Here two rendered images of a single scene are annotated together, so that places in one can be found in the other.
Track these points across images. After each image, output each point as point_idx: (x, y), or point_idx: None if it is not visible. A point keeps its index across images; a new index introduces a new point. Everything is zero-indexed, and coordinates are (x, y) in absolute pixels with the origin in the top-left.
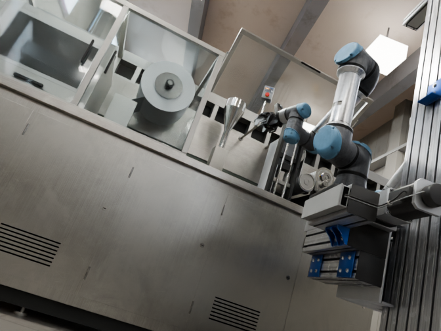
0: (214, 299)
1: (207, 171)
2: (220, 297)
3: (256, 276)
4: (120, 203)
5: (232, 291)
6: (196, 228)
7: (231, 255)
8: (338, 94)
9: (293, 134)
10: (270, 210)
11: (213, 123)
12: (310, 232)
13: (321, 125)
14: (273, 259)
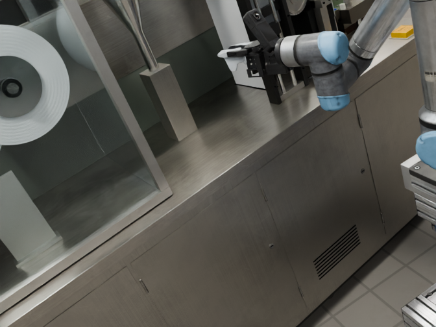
0: (314, 263)
1: (219, 186)
2: (318, 256)
3: (335, 204)
4: (167, 316)
5: (324, 240)
6: (254, 241)
7: (303, 218)
8: (432, 57)
9: (342, 103)
10: (308, 131)
11: (84, 6)
12: (423, 200)
13: (369, 43)
14: (340, 172)
